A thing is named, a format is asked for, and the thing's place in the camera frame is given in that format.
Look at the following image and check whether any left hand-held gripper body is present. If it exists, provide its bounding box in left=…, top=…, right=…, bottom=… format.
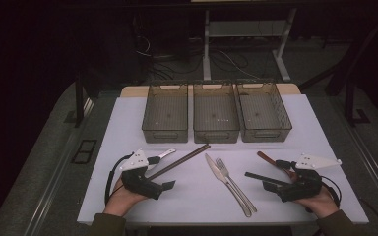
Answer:
left=119, top=148, right=165, bottom=201

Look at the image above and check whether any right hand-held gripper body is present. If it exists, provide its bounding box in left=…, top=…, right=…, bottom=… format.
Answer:
left=274, top=152, right=343, bottom=203

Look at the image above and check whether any black chopstick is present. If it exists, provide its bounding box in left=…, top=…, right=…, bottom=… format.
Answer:
left=245, top=173, right=291, bottom=186
left=244, top=171, right=289, bottom=184

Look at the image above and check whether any brown wooden spoon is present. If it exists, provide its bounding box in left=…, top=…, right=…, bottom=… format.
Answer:
left=256, top=150, right=293, bottom=175

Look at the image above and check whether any smoky transparent plastic bin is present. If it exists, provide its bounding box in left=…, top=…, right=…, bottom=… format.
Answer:
left=192, top=82, right=240, bottom=145
left=141, top=83, right=190, bottom=145
left=235, top=81, right=293, bottom=144

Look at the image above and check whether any steel fork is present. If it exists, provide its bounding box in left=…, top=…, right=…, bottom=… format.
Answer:
left=215, top=156, right=258, bottom=214

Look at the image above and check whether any steel table knife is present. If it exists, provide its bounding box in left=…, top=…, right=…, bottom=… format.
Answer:
left=204, top=152, right=254, bottom=218

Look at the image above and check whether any person's right hand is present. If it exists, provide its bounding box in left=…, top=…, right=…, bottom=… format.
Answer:
left=294, top=187, right=340, bottom=219

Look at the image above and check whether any person's left hand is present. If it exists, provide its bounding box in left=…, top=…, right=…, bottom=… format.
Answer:
left=103, top=178, right=149, bottom=217

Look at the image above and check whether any white table mat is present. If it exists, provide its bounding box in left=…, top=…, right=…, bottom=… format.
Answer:
left=77, top=93, right=370, bottom=226

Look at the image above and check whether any dark metal stand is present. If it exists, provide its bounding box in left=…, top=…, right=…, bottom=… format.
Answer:
left=299, top=9, right=372, bottom=127
left=74, top=70, right=95, bottom=129

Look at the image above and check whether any white metal stand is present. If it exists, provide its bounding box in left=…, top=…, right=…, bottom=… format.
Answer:
left=202, top=8, right=298, bottom=83

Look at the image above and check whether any left hand-held gripper black cable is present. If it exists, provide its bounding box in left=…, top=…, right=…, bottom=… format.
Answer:
left=103, top=151, right=136, bottom=206

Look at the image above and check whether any hand-held gripper black cable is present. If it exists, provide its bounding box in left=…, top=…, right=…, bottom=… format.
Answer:
left=321, top=175, right=343, bottom=210
left=103, top=151, right=136, bottom=206

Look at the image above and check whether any right hand-held gripper black cable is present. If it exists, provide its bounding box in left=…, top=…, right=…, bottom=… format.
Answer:
left=321, top=175, right=343, bottom=210

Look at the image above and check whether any metal floor rail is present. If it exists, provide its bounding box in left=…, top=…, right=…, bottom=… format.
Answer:
left=23, top=97, right=95, bottom=236
left=328, top=97, right=378, bottom=214

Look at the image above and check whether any bundle of floor cables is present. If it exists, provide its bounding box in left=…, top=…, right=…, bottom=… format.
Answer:
left=134, top=35, right=264, bottom=82

